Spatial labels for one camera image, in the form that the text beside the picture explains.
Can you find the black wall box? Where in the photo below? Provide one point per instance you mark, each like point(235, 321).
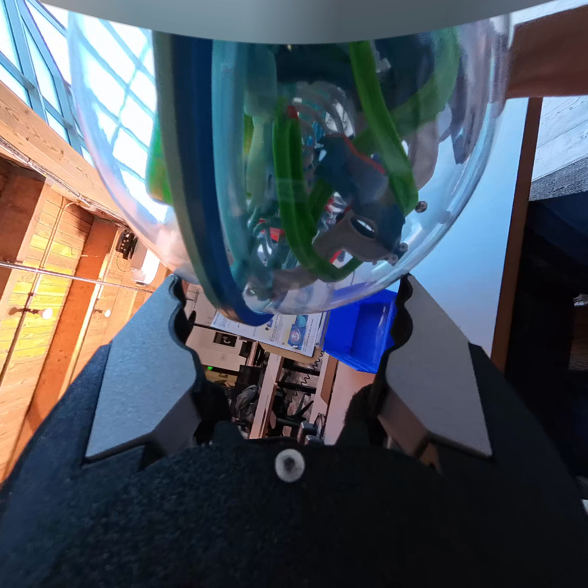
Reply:
point(126, 243)

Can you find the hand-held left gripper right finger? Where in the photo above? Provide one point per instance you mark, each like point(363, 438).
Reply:
point(436, 390)

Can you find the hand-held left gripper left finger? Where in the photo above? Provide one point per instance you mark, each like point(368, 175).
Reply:
point(142, 390)

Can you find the clear plastic maze ball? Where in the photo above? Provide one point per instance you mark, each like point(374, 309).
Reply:
point(321, 183)

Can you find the blue plastic bin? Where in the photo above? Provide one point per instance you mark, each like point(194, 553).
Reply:
point(363, 330)

